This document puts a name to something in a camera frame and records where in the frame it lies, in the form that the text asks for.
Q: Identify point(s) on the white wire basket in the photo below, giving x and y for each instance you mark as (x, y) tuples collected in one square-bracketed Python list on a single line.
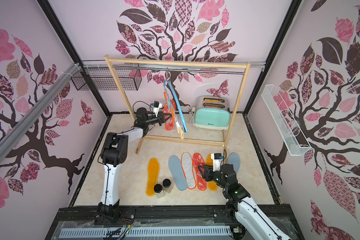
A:
[(278, 104)]

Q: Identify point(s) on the right black lid jar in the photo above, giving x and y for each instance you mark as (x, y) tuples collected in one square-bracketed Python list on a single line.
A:
[(167, 186)]

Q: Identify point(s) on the left black lid jar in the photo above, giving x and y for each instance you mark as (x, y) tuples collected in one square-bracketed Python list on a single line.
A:
[(159, 191)]

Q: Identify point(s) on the black lid jar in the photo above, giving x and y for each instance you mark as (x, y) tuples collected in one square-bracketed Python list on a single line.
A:
[(167, 186), (159, 191)]

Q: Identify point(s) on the orange rimmed grey insole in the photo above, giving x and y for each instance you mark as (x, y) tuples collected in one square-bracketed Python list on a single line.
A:
[(187, 166)]

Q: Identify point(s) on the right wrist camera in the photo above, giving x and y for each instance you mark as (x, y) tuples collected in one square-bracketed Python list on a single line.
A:
[(218, 160)]

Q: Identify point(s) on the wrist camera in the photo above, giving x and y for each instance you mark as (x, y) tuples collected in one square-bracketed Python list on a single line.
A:
[(156, 107), (218, 160)]

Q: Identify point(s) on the aluminium frame bar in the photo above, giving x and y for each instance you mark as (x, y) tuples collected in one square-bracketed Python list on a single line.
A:
[(17, 132)]

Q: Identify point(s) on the black wire basket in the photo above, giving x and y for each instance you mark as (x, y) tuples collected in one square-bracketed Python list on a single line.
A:
[(103, 80)]

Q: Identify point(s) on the blue clip hanger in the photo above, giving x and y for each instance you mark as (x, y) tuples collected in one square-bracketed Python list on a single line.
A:
[(177, 115)]

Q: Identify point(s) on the red orange insole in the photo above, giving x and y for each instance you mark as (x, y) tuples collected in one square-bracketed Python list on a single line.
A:
[(169, 124), (198, 160)]

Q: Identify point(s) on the white slotted cable duct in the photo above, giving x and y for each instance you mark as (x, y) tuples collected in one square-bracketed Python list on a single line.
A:
[(144, 232)]

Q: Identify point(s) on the yellow insole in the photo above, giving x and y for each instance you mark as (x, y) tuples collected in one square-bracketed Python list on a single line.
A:
[(153, 169), (212, 186)]

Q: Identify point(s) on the grey blue insole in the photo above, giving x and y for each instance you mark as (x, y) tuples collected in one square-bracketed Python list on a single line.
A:
[(177, 172)]

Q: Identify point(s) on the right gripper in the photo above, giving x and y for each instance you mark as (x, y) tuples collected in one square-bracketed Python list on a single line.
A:
[(208, 173)]

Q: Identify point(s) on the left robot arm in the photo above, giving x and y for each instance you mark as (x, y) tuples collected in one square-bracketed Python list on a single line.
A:
[(114, 153)]

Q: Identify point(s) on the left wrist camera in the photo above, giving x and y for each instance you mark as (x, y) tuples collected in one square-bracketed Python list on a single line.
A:
[(156, 107)]

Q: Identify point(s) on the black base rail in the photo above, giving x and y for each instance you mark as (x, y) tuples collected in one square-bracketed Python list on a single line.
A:
[(146, 216)]

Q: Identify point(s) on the mint green toaster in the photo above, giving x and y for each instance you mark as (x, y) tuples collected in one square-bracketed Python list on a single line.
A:
[(212, 113)]

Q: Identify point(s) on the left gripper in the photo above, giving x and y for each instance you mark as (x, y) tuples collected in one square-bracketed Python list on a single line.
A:
[(161, 119)]

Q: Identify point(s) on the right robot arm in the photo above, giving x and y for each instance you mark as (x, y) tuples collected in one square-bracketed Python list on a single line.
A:
[(240, 205)]

